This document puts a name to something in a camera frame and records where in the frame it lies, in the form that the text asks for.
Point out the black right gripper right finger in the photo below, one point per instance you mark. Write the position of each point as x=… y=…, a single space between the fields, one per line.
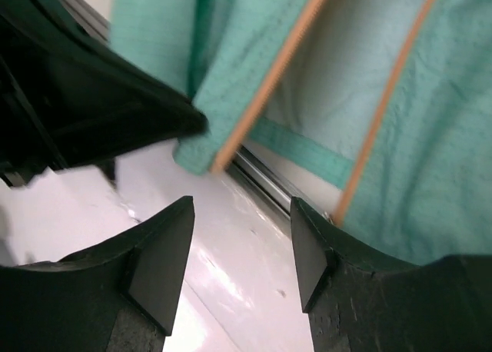
x=360 y=299

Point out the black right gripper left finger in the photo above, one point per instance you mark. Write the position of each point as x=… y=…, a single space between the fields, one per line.
x=119 y=295

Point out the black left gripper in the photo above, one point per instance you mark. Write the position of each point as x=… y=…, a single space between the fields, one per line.
x=69 y=101

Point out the orange and teal hooded jacket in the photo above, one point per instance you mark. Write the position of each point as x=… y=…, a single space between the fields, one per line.
x=387 y=100

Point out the white taped front panel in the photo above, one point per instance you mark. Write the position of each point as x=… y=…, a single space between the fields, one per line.
x=222 y=258

